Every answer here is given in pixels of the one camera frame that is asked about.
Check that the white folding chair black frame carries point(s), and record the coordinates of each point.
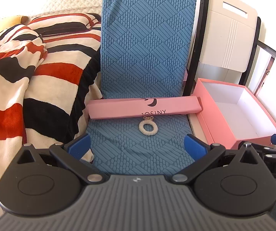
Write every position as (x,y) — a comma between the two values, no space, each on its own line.
(227,28)

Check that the cream padded ledge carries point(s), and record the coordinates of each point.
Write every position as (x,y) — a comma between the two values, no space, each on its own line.
(198,127)

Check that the pink cardboard box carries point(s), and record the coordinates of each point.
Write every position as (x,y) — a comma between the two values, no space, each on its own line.
(215,125)

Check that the yellow pillow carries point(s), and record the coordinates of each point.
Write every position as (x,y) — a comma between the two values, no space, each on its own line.
(0,26)

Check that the blue textured seat cushion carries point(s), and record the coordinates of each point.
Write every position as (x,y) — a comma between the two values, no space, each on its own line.
(142,41)

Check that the white quilted mattress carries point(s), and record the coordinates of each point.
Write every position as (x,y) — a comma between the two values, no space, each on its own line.
(68,0)

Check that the red black white striped blanket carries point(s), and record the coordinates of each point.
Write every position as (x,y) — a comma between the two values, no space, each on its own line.
(51,81)

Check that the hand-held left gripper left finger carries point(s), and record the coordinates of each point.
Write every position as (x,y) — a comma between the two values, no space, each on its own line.
(81,146)

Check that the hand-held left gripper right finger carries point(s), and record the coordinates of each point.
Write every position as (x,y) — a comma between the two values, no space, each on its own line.
(195,146)

